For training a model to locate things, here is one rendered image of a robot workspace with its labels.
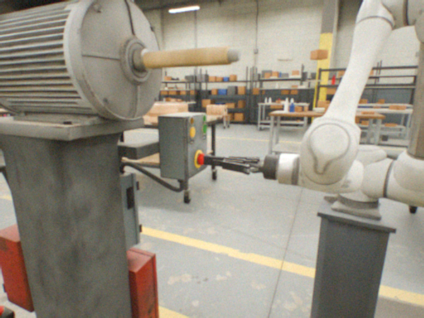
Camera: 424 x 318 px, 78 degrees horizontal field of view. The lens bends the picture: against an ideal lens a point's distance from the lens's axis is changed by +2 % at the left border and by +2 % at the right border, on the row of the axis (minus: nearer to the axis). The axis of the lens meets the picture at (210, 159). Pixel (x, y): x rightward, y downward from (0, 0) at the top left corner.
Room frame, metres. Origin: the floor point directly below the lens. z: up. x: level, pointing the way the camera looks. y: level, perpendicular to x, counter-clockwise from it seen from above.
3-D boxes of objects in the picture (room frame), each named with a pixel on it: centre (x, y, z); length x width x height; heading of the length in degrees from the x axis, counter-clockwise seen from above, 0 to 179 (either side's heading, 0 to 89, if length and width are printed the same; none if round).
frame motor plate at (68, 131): (0.69, 0.40, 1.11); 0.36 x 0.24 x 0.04; 66
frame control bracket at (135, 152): (0.80, 0.18, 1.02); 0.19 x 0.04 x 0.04; 156
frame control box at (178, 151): (0.85, 0.16, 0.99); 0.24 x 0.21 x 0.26; 66
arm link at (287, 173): (0.72, -0.22, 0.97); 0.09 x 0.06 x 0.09; 157
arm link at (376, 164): (1.05, -0.65, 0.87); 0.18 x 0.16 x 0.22; 45
